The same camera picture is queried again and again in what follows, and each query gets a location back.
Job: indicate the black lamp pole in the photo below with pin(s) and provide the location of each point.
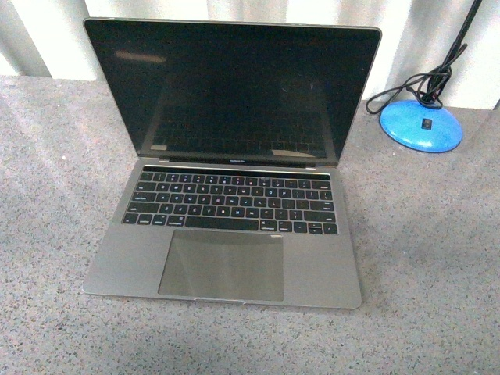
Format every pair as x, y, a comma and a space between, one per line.
438, 77

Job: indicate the grey laptop computer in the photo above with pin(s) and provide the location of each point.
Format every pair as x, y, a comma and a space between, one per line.
238, 128

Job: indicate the blue round lamp base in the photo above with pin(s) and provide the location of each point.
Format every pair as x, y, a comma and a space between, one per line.
420, 128

